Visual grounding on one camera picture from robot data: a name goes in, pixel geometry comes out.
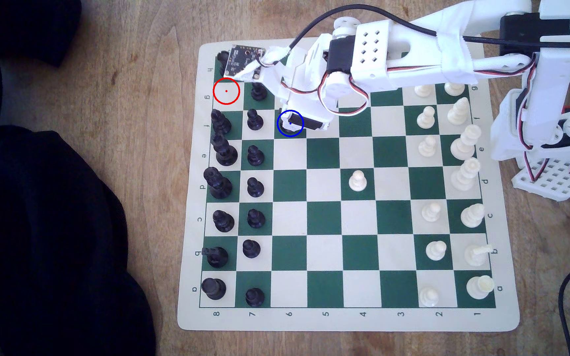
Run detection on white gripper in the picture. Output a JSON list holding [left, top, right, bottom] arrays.
[[278, 35, 338, 137]]

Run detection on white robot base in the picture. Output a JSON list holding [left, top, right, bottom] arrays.
[[512, 104, 570, 202]]

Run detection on green and cream chess mat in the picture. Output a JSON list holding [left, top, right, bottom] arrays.
[[176, 39, 521, 333]]

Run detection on black bishop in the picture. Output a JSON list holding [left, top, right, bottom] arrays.
[[213, 210, 236, 233], [210, 109, 233, 136]]

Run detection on black king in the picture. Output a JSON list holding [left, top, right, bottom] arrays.
[[211, 133, 239, 167]]

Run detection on black rook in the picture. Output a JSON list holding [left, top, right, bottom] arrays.
[[216, 49, 234, 75], [201, 277, 227, 301]]

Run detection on black queen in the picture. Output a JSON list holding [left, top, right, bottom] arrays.
[[203, 166, 233, 200]]

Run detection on white bishop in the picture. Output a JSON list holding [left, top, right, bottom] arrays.
[[447, 97, 471, 125], [460, 203, 486, 228]]

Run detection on white king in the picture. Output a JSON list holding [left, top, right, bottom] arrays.
[[450, 124, 483, 161]]

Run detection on white queen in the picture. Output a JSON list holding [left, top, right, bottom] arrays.
[[450, 157, 482, 192]]

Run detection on white rook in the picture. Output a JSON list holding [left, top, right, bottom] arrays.
[[465, 275, 495, 300]]

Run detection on black cloth garment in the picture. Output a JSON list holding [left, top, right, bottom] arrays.
[[0, 0, 157, 356]]

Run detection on red black white servo wires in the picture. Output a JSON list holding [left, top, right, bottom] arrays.
[[285, 74, 370, 117], [388, 60, 537, 78]]

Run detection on small camera circuit board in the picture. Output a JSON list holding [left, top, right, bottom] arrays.
[[226, 44, 267, 80]]

